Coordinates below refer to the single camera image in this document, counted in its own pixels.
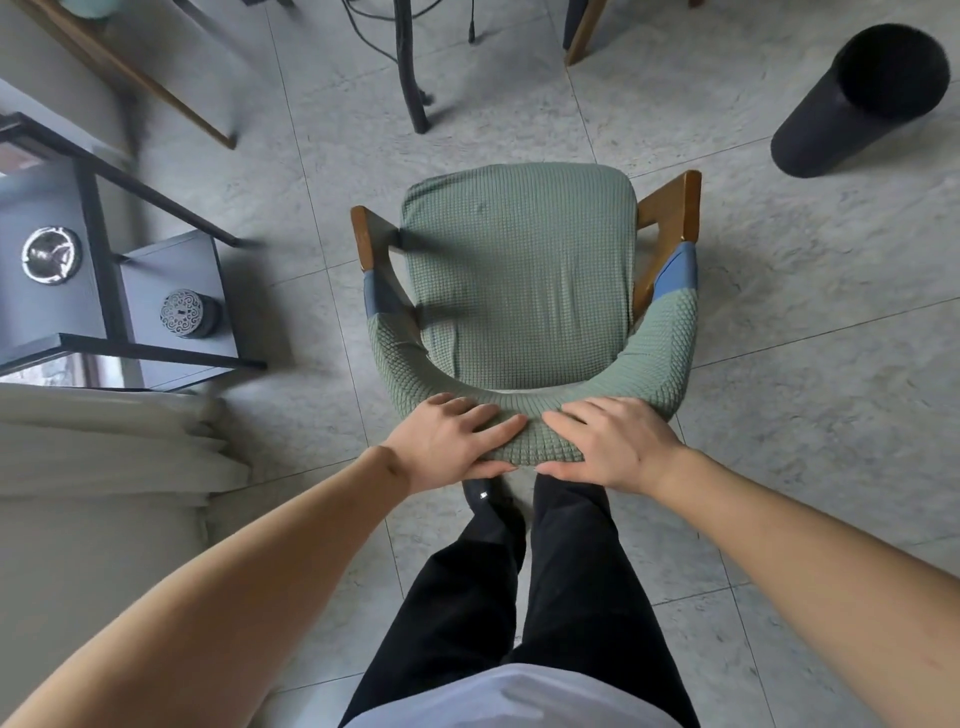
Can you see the person's right hand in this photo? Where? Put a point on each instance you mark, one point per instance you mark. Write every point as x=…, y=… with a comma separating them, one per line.
x=622, y=446

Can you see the person's left hand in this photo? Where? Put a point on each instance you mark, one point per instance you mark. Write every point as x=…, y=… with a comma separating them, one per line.
x=450, y=442

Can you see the black waste bin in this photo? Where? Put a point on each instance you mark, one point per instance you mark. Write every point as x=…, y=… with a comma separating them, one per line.
x=825, y=127

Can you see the person's left forearm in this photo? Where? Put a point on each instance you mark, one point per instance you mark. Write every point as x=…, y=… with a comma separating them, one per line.
x=225, y=600

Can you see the person's right forearm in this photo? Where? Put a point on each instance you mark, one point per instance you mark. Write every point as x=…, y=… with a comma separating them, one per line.
x=810, y=570

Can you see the person's black left shoe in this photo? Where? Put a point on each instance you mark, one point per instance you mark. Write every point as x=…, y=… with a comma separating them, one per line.
x=487, y=501

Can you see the person's light lavender shirt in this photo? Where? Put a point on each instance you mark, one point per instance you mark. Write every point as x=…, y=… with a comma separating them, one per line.
x=510, y=701

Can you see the round ornate patterned container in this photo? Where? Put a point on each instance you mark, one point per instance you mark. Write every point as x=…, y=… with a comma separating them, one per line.
x=187, y=313

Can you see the black metal cart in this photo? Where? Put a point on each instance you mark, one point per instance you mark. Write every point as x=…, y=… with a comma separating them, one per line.
x=172, y=262

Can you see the glass ashtray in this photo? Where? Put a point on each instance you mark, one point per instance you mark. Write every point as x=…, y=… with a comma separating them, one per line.
x=51, y=255

